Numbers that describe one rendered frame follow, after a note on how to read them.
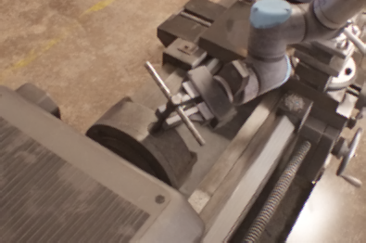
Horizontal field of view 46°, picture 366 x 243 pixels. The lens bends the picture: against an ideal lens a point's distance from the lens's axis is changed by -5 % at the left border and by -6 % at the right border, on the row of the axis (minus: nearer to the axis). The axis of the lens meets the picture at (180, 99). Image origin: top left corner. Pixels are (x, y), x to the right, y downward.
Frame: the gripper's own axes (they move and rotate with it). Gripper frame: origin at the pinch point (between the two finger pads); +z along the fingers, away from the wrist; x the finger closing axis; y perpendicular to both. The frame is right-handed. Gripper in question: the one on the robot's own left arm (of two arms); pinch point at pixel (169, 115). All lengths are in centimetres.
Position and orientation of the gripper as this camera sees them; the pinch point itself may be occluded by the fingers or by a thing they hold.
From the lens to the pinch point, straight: 93.8
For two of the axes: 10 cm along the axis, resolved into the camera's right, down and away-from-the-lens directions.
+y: -3.2, 4.9, 8.1
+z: -7.8, 3.4, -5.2
